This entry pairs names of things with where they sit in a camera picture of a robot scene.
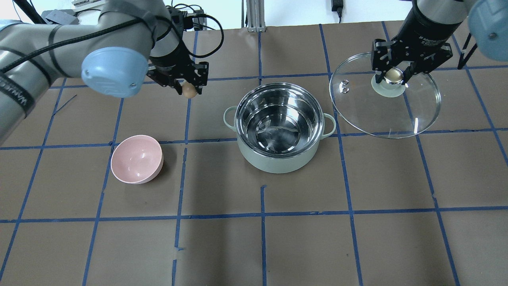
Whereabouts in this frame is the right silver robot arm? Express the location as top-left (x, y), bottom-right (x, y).
top-left (371, 0), bottom-right (508, 84)

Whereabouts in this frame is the pink bowl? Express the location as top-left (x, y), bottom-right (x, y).
top-left (110, 135), bottom-right (164, 184)

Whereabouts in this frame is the white electric pot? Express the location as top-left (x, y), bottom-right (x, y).
top-left (223, 83), bottom-right (337, 174)

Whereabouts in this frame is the brown paper table mat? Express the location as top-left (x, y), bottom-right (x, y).
top-left (1, 21), bottom-right (507, 286)

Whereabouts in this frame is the glass pot lid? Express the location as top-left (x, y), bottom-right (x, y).
top-left (329, 52), bottom-right (441, 139)

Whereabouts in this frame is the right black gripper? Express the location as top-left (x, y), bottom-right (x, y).
top-left (371, 38), bottom-right (452, 85)

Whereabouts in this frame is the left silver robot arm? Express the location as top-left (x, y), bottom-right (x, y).
top-left (1, 0), bottom-right (209, 143)

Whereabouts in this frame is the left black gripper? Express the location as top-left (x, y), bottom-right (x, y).
top-left (146, 52), bottom-right (209, 94)

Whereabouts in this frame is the brown egg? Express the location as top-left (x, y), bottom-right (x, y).
top-left (182, 82), bottom-right (198, 99)

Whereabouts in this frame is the aluminium frame post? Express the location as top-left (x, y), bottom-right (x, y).
top-left (245, 0), bottom-right (266, 33)

